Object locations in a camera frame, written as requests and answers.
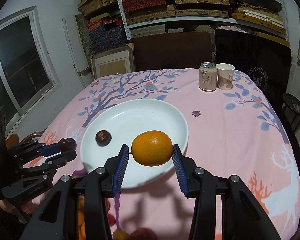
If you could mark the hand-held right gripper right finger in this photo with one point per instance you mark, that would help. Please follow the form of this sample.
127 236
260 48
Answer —
180 172

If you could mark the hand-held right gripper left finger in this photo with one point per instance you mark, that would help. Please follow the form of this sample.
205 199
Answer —
121 170

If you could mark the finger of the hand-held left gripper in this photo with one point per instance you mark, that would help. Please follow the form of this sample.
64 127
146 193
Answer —
65 157
50 149

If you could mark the dark red cherry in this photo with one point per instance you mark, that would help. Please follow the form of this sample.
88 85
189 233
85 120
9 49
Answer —
68 145

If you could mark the white round plate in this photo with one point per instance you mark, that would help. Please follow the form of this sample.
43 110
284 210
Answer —
140 115

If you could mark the yellow round fruit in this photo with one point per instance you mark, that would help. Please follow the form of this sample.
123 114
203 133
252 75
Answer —
120 235

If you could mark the person's left hand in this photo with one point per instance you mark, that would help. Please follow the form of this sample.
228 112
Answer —
27 208

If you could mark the wooden chair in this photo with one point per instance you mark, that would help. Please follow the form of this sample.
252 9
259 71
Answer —
31 136

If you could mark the dark brown chestnut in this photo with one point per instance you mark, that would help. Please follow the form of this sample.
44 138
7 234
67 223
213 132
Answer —
103 137

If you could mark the red cherry tomato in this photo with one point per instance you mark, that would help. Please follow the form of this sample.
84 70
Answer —
111 220
143 234

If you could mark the pink printed tablecloth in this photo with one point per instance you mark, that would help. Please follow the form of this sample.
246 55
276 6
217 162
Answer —
215 130

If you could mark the sliding glass window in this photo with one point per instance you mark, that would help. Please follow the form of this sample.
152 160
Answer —
20 62

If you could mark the white door panel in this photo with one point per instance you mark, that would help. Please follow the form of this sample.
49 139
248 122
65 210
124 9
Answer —
70 50

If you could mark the paper cup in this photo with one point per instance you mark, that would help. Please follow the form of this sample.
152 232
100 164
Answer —
225 77

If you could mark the black round stand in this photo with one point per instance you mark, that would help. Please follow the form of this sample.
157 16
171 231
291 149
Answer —
290 120

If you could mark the blue patterned box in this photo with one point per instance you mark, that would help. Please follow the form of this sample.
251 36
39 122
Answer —
107 38

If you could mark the white metal shelf rack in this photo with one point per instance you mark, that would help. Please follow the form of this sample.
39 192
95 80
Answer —
121 10

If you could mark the wooden picture frame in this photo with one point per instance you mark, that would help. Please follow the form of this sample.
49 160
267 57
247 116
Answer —
112 65

